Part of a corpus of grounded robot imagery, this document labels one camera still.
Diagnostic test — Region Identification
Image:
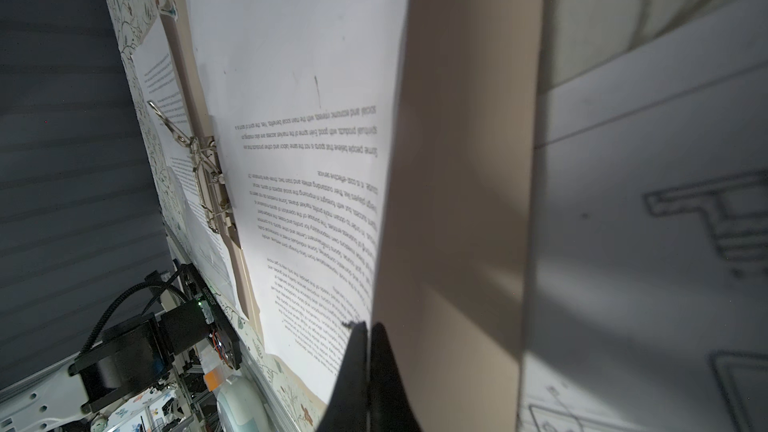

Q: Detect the white alarm clock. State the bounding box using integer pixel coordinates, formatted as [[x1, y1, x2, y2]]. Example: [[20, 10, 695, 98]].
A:
[[215, 375, 272, 432]]

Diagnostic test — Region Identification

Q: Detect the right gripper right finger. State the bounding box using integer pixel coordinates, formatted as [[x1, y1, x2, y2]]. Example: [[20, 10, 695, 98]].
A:
[[368, 323, 422, 432]]

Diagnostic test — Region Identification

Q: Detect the technical drawing paper sheet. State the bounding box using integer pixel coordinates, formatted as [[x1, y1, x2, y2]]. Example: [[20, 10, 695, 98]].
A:
[[518, 0, 767, 431]]

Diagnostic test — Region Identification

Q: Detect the floral table mat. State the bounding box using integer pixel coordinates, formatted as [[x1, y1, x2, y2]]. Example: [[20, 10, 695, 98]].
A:
[[92, 0, 768, 432]]

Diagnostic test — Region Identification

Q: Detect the metal folder clip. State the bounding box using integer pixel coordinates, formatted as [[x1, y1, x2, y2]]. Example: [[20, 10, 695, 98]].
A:
[[147, 100, 234, 234]]

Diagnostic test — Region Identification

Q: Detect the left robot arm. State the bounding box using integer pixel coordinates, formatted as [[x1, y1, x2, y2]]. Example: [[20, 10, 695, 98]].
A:
[[1, 263, 243, 431]]

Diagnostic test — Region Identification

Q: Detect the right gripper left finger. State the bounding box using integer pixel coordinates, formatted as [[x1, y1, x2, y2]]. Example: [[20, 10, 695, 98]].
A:
[[316, 322, 368, 432]]

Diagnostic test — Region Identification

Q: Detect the beige paper folder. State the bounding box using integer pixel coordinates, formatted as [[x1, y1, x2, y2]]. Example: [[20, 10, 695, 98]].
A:
[[158, 0, 550, 432]]

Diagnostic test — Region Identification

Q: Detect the printed paper sheet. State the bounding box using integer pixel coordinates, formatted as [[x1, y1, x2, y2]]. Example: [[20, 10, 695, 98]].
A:
[[131, 18, 249, 319], [186, 0, 408, 401]]

